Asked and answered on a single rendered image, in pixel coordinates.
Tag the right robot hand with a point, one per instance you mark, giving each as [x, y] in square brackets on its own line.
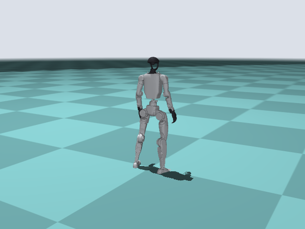
[173, 115]

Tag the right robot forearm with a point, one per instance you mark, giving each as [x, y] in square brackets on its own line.
[169, 102]

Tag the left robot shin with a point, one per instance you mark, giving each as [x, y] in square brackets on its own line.
[138, 149]

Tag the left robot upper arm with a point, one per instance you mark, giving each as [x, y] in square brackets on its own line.
[140, 85]

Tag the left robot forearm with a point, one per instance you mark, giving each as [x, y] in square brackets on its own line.
[139, 101]

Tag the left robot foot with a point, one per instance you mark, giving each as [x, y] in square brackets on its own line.
[135, 165]

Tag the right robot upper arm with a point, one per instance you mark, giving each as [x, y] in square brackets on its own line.
[164, 79]

